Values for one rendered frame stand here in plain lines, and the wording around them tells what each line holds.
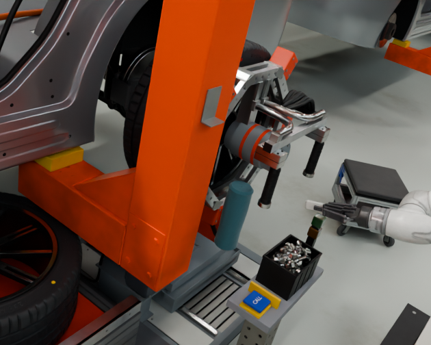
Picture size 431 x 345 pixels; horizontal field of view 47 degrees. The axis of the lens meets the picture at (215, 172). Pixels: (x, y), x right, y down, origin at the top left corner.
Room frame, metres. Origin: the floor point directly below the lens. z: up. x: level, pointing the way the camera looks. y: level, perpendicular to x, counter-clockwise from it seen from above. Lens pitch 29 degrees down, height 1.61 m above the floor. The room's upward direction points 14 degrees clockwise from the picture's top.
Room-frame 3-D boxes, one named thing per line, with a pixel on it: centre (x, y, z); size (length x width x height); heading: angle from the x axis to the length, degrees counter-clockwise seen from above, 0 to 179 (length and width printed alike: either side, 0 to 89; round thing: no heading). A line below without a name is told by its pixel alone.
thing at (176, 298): (1.81, 0.07, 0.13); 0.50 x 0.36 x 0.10; 151
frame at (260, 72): (1.69, -0.06, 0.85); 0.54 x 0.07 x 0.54; 151
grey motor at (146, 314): (1.56, 0.26, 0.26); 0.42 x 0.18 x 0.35; 61
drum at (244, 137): (1.65, -0.12, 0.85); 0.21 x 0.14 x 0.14; 61
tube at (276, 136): (1.54, -0.12, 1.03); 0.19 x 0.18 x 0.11; 61
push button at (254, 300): (1.27, -0.24, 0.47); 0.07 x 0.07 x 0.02; 61
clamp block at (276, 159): (1.44, -0.16, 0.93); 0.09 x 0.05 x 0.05; 61
